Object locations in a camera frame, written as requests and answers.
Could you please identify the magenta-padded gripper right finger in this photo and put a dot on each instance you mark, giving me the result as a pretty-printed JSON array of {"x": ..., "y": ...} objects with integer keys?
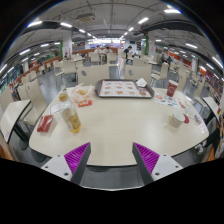
[{"x": 165, "y": 165}]

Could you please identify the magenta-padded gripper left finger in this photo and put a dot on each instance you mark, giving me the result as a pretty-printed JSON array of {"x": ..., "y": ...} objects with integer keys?
[{"x": 58, "y": 165}]

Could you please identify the clear bottle with yellow drink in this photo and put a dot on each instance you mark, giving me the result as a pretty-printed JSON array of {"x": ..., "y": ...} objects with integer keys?
[{"x": 71, "y": 118}]

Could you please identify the red tissue pack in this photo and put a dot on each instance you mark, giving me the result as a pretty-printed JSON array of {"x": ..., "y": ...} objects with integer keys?
[{"x": 45, "y": 124}]

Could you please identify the white printed card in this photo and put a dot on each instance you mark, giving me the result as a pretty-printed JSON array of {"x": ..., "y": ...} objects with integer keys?
[{"x": 54, "y": 109}]

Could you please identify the clear plastic bag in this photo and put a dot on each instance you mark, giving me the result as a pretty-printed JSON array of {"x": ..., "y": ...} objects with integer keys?
[{"x": 190, "y": 112}]

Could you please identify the small red sachet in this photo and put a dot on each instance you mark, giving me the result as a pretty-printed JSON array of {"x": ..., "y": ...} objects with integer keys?
[
  {"x": 85, "y": 103},
  {"x": 181, "y": 104}
]

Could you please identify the colourful sticker sheet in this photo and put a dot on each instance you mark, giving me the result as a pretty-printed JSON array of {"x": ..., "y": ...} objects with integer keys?
[{"x": 165, "y": 99}]

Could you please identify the beige neighbouring table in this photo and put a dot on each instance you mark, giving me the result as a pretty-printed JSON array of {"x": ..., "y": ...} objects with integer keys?
[
  {"x": 11, "y": 116},
  {"x": 211, "y": 105}
]

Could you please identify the dark brown serving tray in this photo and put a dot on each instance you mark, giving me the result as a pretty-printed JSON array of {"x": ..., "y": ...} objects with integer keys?
[{"x": 152, "y": 94}]

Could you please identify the group of beige chairs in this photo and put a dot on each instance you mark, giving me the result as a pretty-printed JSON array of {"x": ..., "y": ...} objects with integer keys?
[{"x": 35, "y": 96}]

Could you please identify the clear bag with food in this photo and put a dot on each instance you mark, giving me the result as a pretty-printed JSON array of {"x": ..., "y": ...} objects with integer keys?
[{"x": 81, "y": 94}]

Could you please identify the red paper cup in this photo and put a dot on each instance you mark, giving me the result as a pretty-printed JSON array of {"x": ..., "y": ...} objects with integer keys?
[{"x": 172, "y": 89}]

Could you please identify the white crumpled napkin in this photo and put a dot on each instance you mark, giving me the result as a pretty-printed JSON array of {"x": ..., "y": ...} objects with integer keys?
[{"x": 141, "y": 82}]

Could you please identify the printed paper tray liner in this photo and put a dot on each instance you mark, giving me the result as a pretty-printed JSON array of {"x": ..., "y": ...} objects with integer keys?
[{"x": 123, "y": 88}]

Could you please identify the person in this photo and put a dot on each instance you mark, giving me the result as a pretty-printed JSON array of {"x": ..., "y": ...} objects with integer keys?
[
  {"x": 97, "y": 50},
  {"x": 163, "y": 58},
  {"x": 169, "y": 60},
  {"x": 107, "y": 50},
  {"x": 128, "y": 53}
]

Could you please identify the ceiling air conditioner unit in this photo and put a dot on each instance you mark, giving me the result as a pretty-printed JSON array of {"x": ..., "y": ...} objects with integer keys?
[{"x": 85, "y": 17}]

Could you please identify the group of ceiling lights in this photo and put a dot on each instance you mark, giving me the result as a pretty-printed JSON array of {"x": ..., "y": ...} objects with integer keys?
[{"x": 171, "y": 11}]

